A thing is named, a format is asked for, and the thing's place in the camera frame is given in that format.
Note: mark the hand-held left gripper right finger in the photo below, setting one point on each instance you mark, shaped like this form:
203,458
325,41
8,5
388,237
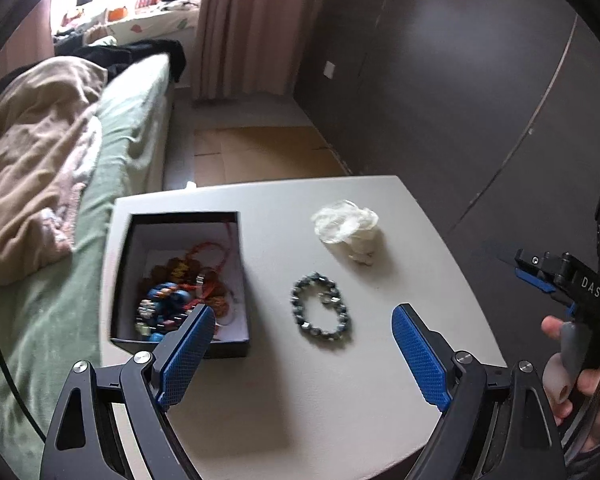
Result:
420,355

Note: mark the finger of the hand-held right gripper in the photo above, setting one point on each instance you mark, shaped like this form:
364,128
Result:
540,262
532,279

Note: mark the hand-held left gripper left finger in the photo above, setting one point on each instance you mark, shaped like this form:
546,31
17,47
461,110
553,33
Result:
185,355

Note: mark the black gift box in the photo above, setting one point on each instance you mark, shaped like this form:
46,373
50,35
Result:
130,260

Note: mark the person's right hand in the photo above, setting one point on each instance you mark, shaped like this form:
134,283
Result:
597,385

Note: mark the bed with green sheet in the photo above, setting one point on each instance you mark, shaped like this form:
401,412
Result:
80,270

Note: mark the crumpled clear plastic bag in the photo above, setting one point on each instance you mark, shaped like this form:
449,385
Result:
347,227

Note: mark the dark grey wardrobe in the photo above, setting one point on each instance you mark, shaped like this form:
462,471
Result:
455,85

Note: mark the flat brown cardboard sheet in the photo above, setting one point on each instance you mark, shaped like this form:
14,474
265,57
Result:
265,155

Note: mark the beige blanket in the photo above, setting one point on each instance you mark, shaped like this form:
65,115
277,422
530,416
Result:
30,160

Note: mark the black clothing pile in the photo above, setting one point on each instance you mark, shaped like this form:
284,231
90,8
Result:
130,52

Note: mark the pink curtain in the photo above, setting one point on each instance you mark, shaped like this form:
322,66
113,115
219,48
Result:
250,30
25,45

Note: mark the leaf print sill cloth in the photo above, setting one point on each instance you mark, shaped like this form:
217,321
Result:
145,22

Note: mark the white wall socket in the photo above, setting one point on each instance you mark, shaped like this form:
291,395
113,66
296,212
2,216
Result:
330,68

